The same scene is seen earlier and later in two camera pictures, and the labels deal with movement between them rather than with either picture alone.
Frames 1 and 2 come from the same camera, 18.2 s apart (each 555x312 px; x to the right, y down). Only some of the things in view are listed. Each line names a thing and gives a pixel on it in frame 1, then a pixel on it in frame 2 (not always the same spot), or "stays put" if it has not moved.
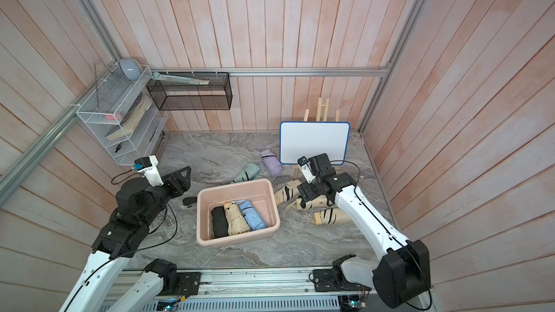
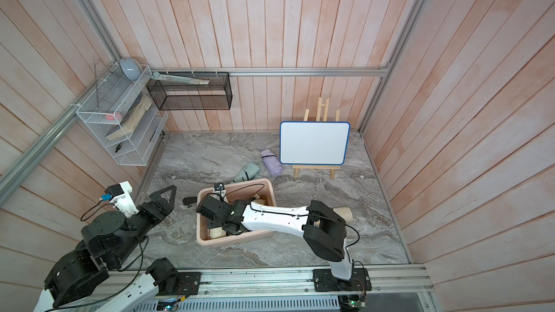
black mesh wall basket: (170, 95) stays put
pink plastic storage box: (231, 213) stays put
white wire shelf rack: (126, 116) stays put
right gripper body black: (311, 190) -> (212, 225)
